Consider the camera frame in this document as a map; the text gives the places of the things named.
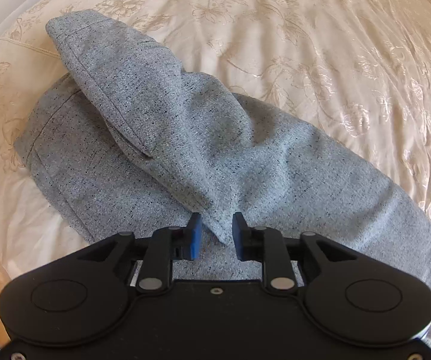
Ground grey speckled pants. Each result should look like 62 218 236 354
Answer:
12 9 431 350

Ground cream embroidered bedspread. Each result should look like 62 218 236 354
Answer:
0 0 431 291

